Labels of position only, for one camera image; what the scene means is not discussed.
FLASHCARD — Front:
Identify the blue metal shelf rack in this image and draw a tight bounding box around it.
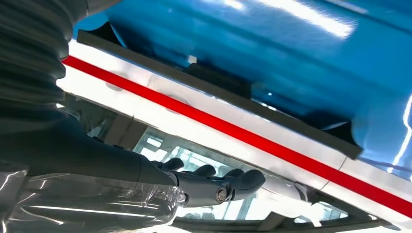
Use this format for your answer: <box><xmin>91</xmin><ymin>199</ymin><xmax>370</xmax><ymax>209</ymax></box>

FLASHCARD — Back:
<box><xmin>72</xmin><ymin>0</ymin><xmax>412</xmax><ymax>183</ymax></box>

